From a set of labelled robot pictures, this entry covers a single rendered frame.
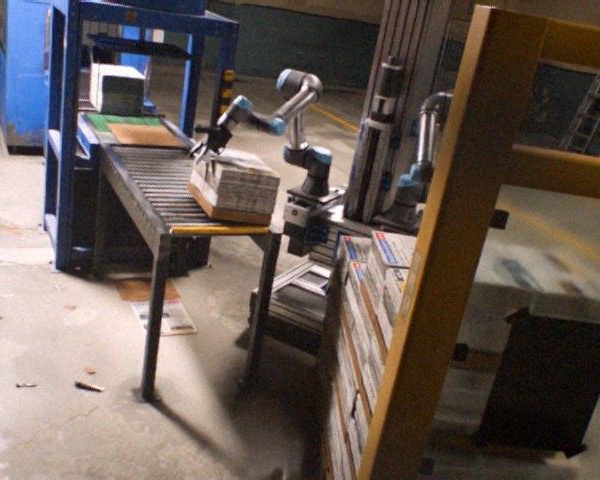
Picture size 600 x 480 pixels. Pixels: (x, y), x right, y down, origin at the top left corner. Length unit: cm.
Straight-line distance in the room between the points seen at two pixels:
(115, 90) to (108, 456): 263
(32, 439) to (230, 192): 126
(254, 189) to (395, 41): 108
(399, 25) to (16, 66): 368
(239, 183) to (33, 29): 361
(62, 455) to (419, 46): 241
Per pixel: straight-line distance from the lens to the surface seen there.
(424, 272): 115
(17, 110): 634
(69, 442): 295
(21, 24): 622
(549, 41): 112
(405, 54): 349
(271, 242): 299
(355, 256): 281
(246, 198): 295
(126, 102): 478
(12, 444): 295
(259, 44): 1233
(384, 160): 350
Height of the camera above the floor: 184
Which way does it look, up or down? 21 degrees down
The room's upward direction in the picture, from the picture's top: 10 degrees clockwise
